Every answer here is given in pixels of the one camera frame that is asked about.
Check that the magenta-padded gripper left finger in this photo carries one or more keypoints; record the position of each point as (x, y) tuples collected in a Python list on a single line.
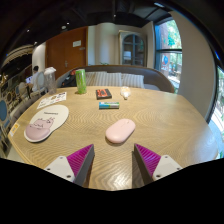
[(60, 166)]

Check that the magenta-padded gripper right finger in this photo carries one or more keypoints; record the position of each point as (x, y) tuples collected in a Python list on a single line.
[(165, 165)]

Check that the pink computer mouse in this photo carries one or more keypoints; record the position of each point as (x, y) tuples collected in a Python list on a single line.
[(120, 131)]

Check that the yellow card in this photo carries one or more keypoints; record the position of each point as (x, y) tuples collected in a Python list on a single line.
[(14, 129)]

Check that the white sticker sheet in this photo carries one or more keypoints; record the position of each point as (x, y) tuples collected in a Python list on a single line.
[(51, 100)]

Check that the small green blue box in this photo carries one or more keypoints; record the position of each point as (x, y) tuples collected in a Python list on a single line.
[(109, 105)]

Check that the plastic-wrapped tube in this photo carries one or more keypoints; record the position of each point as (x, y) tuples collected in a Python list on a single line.
[(125, 92)]

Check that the black and red box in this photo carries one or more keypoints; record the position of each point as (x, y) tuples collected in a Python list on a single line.
[(103, 94)]

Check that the clear shaker bottle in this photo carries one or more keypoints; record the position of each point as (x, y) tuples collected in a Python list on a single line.
[(50, 81)]

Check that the black bag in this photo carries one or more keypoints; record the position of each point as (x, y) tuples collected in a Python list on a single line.
[(69, 80)]

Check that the brown curved sofa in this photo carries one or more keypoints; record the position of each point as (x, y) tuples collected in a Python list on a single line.
[(156, 78)]

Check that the green drink can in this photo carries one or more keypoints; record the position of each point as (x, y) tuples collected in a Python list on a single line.
[(81, 81)]

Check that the striped pillow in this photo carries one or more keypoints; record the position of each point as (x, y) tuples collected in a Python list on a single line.
[(112, 80), (90, 78), (132, 81)]

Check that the person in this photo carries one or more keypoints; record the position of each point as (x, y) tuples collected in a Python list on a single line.
[(34, 80)]

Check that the dark-framed window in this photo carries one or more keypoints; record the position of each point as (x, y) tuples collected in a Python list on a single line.
[(169, 53)]

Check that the brown wooden door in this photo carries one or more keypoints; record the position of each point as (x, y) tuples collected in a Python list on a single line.
[(65, 50)]

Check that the arched glass-door cabinet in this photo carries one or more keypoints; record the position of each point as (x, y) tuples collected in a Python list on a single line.
[(132, 48)]

